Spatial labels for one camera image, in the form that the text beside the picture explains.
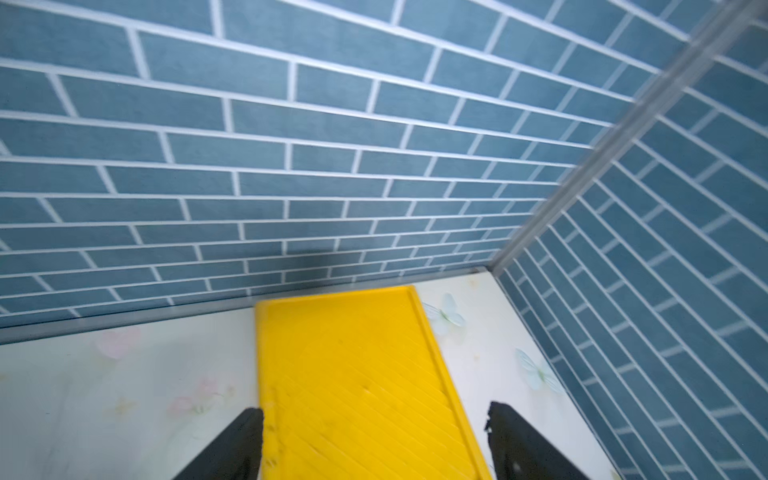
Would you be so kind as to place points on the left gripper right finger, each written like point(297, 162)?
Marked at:
point(519, 451)

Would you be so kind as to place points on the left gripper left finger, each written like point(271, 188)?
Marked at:
point(236, 453)

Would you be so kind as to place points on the yellow drawer cabinet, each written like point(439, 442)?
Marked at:
point(353, 385)

